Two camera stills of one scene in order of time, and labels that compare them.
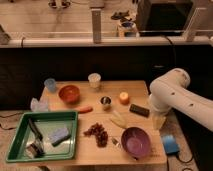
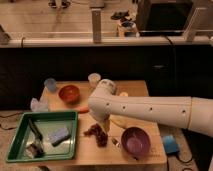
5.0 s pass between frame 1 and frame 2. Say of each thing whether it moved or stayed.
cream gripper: moved
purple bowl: stayed
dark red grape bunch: stayed
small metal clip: stayed
